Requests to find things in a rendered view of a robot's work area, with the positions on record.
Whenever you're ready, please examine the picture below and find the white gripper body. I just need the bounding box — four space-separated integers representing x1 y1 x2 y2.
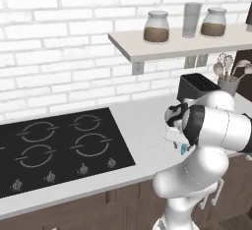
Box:
164 125 190 150

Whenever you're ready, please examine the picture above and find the grey utensil pot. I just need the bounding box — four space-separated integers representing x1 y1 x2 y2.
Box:
217 76 241 98

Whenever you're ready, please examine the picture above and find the pale spatula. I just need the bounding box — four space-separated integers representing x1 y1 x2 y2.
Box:
236 64 252 82

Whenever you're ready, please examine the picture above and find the black toaster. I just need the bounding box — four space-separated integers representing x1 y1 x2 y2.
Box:
176 72 221 104

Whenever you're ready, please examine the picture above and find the brown cupboard door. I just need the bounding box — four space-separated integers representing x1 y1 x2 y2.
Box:
191 153 252 223
0 190 111 230
113 178 169 230

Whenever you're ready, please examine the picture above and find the grey hob knob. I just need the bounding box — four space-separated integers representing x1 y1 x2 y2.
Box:
43 170 57 184
105 157 118 169
77 162 91 176
10 178 24 192

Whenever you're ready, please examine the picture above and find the pale spoon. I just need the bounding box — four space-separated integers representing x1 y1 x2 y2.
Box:
213 62 226 82

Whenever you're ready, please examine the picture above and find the metal whisk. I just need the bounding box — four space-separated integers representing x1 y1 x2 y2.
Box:
217 52 235 82

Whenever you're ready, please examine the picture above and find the pale ladle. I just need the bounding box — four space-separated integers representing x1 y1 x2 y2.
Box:
230 59 252 80

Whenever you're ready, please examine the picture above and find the glass jar with brown filling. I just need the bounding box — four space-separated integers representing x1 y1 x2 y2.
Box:
200 7 228 38
143 10 171 44

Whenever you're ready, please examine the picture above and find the black hob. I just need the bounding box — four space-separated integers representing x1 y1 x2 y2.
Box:
0 106 137 200

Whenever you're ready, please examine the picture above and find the dark object on shelf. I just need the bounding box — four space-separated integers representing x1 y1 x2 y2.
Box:
244 1 252 33

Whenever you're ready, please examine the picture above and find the white cupboard handle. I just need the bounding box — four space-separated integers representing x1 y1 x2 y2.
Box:
211 178 226 207
199 194 212 210

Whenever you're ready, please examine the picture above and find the grey wall outlet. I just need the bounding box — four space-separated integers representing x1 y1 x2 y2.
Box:
183 55 197 70
131 60 146 77
196 54 210 68

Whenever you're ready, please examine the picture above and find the pale wall shelf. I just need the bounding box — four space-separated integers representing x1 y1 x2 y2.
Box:
107 22 252 63

